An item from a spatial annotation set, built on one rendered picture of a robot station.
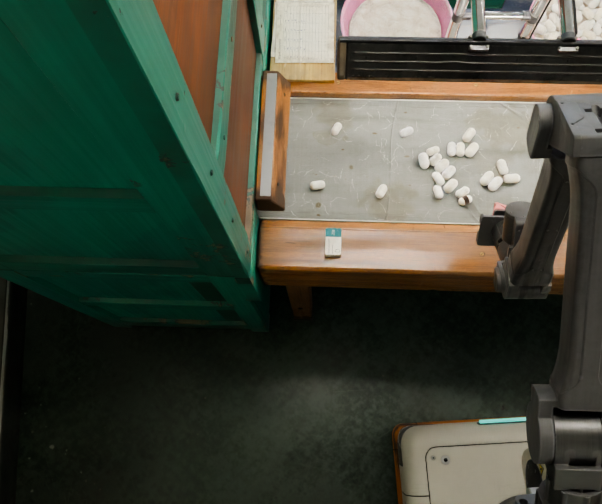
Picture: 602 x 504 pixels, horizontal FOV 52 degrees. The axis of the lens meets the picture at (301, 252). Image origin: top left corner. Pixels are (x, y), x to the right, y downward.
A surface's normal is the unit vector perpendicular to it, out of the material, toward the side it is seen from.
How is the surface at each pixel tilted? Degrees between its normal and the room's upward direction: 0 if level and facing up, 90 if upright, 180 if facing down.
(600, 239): 33
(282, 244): 0
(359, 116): 0
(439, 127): 0
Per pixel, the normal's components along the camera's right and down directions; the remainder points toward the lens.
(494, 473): -0.04, -0.25
